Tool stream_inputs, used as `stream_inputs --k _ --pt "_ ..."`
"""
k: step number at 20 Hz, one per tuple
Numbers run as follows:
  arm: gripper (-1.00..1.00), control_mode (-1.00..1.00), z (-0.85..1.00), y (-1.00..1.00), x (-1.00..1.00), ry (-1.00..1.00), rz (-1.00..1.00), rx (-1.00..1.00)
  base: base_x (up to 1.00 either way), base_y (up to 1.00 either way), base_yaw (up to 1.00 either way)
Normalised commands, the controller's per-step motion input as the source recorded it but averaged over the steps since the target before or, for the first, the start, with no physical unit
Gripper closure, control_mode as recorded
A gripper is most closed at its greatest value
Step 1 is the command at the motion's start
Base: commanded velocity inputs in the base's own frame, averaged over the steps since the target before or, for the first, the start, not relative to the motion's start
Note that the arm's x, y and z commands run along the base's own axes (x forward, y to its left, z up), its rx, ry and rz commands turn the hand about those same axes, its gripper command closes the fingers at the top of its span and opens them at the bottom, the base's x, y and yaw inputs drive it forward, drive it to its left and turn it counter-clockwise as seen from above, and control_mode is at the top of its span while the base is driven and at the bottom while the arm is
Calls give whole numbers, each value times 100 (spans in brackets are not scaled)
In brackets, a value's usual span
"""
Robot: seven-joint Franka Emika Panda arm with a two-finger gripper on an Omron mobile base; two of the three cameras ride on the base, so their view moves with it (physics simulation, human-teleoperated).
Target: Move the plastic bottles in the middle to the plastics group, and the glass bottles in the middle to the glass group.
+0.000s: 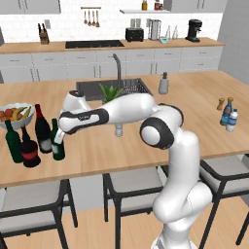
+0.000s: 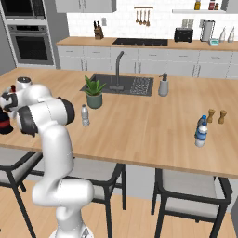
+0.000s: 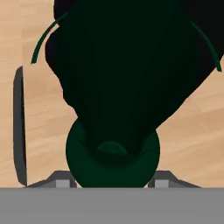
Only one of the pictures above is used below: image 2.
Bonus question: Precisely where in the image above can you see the white cone bottle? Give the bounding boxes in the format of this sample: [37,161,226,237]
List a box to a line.
[227,26,236,44]
[218,27,227,44]

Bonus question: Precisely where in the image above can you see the white corner wall cupboard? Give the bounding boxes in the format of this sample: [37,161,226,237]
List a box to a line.
[220,0,238,14]

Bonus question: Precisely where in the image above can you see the plastic bottle blue cap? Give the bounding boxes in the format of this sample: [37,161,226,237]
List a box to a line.
[194,114,208,139]

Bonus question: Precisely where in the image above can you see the black stool grey seat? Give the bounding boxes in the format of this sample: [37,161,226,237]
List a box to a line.
[0,146,45,238]
[151,167,234,238]
[30,156,127,238]

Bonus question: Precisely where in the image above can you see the plastic bottle blue label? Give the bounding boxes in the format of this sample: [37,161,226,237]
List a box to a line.
[194,121,209,149]

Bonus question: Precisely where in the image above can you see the built-in microwave oven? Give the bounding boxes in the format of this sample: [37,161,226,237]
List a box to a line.
[0,0,48,20]

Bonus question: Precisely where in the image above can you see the white wall shelf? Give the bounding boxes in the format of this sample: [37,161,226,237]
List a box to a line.
[172,8,228,14]

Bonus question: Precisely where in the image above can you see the grey double wall socket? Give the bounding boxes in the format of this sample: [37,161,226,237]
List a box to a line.
[181,18,195,29]

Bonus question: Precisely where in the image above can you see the dark grey sink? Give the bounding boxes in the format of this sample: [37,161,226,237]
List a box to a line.
[79,73,154,98]

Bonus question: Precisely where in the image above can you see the black hob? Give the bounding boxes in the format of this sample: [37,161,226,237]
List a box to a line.
[112,37,169,47]

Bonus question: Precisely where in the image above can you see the dark grey tap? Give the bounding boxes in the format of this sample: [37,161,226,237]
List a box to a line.
[109,50,126,91]

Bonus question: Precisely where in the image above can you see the steel built-in oven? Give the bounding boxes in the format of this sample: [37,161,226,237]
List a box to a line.
[7,23,57,67]

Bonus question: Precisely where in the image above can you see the dark glass bottle red label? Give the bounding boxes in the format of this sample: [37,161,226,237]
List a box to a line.
[0,109,14,135]

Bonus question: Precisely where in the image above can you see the green plant in grey pot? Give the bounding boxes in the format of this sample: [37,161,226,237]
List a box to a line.
[84,74,107,110]

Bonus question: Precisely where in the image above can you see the grey soap dispenser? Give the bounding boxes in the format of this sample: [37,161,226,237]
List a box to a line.
[157,73,170,98]

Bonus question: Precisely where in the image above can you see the wooden knife block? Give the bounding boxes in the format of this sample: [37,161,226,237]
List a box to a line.
[93,20,105,41]

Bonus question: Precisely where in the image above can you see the wooden shaker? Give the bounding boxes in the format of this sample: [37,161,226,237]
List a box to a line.
[217,110,228,125]
[206,108,216,124]

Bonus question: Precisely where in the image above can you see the clear plastic bottle white cap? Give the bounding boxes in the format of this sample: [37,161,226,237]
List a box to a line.
[80,103,91,127]

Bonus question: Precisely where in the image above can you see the white base cupboard run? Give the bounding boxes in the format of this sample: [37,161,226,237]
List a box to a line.
[57,45,238,81]

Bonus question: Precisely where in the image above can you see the white wall cupboards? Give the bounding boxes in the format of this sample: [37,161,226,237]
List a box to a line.
[55,0,118,14]

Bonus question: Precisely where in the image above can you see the black toaster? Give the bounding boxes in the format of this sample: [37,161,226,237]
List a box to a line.
[174,27,194,44]

